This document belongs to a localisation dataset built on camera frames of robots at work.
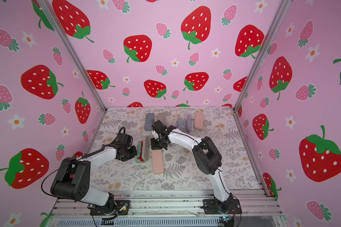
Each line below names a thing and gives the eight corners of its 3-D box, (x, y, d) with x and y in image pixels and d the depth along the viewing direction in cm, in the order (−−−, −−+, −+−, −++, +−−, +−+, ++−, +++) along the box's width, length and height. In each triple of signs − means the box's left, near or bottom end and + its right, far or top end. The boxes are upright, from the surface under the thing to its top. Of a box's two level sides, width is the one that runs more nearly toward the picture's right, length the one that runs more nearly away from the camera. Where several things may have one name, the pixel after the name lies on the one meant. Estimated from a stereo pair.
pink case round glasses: (193, 129, 110) (193, 127, 108) (195, 110, 124) (195, 108, 122) (202, 130, 109) (203, 128, 108) (203, 111, 123) (204, 109, 122)
